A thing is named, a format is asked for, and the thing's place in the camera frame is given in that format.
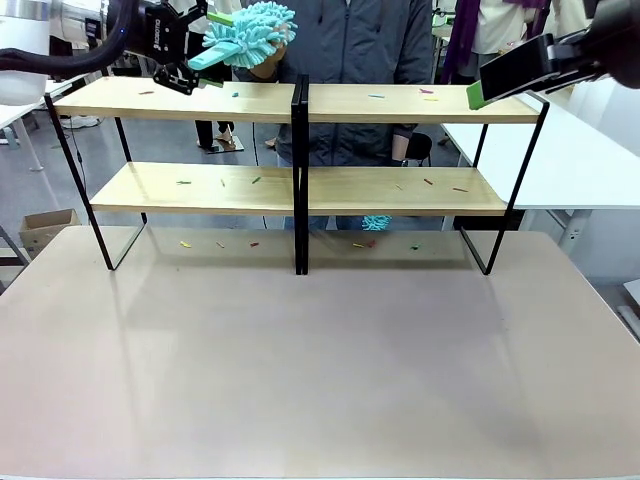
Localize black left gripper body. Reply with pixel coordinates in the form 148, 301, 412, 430
143, 3, 199, 65

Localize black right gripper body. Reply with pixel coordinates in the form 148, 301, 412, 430
589, 0, 640, 89

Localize teal microfiber duster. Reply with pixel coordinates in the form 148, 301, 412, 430
361, 214, 394, 233
187, 2, 300, 71

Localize person left forearm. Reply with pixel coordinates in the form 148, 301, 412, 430
391, 122, 419, 164

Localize person right hand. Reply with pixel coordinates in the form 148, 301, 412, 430
248, 22, 291, 81

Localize person in white shirt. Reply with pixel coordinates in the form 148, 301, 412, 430
439, 0, 551, 86

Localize person in pale shirt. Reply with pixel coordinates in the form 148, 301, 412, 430
552, 0, 594, 39

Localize person in black pants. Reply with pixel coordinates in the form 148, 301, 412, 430
185, 22, 236, 151

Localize purple scarf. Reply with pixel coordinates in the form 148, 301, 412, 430
440, 0, 551, 85

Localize large white table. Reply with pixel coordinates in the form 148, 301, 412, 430
439, 79, 640, 256

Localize white sneakers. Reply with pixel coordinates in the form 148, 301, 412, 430
59, 114, 101, 130

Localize wooden black-framed shelf unit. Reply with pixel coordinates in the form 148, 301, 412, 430
43, 74, 304, 276
298, 74, 551, 277

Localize black chair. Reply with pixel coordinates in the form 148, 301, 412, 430
402, 132, 434, 169

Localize person in gray jacket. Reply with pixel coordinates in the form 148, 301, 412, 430
232, 0, 434, 232

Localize white table with legs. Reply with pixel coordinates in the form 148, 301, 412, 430
0, 74, 96, 174

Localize brown cardboard box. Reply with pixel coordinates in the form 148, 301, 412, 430
18, 208, 81, 261

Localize white furniture edge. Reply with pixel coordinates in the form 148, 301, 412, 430
617, 279, 640, 344

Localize metal floor base plate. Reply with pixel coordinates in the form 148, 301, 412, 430
207, 135, 246, 154

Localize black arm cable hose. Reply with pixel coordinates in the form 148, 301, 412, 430
0, 29, 134, 72

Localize black metal frame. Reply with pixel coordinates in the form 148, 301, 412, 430
0, 224, 31, 294

